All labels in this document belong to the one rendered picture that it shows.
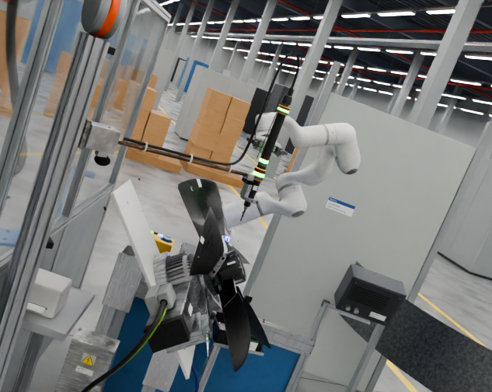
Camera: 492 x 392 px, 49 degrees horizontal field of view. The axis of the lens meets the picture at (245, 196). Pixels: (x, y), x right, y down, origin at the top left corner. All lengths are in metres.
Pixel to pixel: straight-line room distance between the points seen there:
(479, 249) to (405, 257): 7.55
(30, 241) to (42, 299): 0.33
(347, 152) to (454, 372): 1.64
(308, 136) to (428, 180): 1.90
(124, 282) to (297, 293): 2.28
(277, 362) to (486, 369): 1.34
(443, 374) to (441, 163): 1.43
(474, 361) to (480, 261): 8.27
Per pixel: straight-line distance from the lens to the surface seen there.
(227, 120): 10.18
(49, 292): 1.95
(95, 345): 1.95
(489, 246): 11.65
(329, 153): 2.53
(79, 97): 1.57
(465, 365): 3.49
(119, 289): 1.94
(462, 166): 4.07
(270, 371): 2.65
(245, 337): 1.76
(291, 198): 2.65
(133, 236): 1.80
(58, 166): 1.60
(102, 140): 1.62
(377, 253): 4.03
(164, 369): 2.04
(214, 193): 2.04
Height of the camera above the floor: 1.82
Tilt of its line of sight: 11 degrees down
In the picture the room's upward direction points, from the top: 21 degrees clockwise
